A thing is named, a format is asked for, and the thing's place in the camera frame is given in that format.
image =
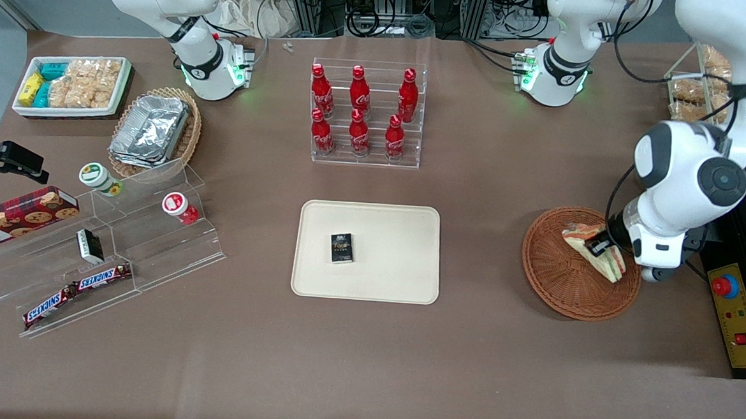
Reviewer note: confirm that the clear fried snack bag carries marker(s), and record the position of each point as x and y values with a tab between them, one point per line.
716	61
688	112
689	91

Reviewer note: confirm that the yellow emergency stop panel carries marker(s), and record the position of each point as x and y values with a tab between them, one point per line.
740	324

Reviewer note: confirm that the round brown wicker basket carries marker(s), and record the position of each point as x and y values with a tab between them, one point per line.
554	283

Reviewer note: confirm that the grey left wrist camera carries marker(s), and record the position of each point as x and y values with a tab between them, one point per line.
658	274

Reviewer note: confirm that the beige rectangular serving tray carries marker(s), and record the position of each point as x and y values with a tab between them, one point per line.
396	255

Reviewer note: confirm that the yellow snack pack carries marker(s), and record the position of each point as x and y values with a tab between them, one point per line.
30	89

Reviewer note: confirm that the clear acrylic bottle rack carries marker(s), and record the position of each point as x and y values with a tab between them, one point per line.
378	101

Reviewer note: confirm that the red cola bottle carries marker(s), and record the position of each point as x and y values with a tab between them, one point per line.
322	136
394	141
359	137
322	95
360	96
408	99

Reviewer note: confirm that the clear rice cracker bag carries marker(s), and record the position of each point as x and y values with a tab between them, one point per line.
69	93
93	68
104	92

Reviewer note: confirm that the triangular sandwich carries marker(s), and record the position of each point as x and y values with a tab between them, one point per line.
609	265

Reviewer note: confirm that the white rectangular snack bin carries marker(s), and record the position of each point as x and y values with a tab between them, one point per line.
124	85

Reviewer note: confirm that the clear acrylic tiered stand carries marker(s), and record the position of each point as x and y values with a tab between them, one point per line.
154	249

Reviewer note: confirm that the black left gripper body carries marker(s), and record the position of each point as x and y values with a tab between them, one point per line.
615	234

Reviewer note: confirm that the oval light wicker basket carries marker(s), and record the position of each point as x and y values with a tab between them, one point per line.
191	130

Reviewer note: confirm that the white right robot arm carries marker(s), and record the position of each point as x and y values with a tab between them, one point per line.
196	47

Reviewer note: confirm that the small clear plastic clip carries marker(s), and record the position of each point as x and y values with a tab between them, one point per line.
287	46

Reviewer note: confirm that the red lid yogurt cup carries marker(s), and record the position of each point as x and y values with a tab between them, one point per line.
177	206

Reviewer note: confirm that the small black white box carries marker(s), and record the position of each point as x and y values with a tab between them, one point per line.
90	246

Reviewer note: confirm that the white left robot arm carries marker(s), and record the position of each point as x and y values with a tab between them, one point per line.
682	162

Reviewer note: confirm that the brown snickers bar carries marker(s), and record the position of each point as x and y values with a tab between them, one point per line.
48	306
104	277

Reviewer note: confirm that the green lid yogurt cup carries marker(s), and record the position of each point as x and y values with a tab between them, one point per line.
97	177

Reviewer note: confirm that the teal snack pack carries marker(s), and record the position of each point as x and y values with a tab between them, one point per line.
42	95
53	71

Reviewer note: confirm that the red tartan cookie box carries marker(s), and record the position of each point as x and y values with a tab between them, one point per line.
21	216

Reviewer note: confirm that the clear bin of snacks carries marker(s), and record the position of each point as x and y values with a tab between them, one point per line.
679	69

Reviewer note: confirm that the small black printed box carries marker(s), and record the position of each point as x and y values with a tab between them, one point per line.
341	248

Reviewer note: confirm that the beige crumpled cloth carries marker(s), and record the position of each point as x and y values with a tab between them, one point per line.
249	5

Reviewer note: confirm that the silver foil container stack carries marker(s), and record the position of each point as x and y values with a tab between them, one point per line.
150	131

